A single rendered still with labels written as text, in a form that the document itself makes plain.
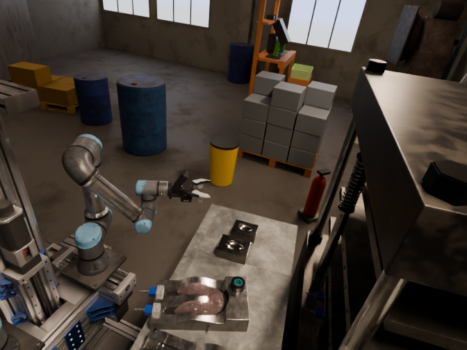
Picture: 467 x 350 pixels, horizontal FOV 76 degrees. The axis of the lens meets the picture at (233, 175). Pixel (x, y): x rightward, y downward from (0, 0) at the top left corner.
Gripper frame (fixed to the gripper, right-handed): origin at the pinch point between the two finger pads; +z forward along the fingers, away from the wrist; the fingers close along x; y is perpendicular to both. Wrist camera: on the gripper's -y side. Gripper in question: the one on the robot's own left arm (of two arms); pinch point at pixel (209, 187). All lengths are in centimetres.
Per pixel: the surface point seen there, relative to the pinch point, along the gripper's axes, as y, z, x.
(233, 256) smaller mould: 62, 19, -2
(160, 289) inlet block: 55, -23, 24
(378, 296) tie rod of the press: -33, 42, 72
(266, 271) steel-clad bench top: 65, 40, 6
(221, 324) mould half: 54, 10, 43
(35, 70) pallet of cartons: 135, -296, -415
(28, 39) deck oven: 140, -378, -572
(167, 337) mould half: 51, -16, 50
